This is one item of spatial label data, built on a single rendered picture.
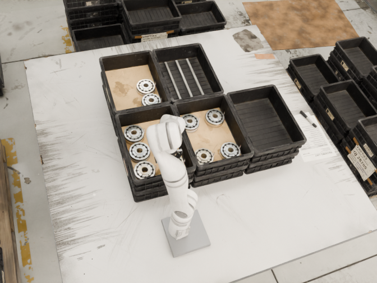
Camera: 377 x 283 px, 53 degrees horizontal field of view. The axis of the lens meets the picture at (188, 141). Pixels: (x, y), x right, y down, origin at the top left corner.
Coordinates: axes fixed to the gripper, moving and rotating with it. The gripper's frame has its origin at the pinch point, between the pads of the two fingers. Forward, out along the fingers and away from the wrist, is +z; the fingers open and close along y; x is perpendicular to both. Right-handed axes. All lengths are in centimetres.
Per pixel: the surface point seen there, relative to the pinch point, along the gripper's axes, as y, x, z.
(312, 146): 89, 0, 17
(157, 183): -6.7, -8.4, 2.9
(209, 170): 19.8, -7.8, 3.2
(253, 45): 87, 85, 18
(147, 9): 32, 161, 40
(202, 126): 25.8, 19.4, 5.1
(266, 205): 47, -27, 18
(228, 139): 36.5, 8.4, 4.9
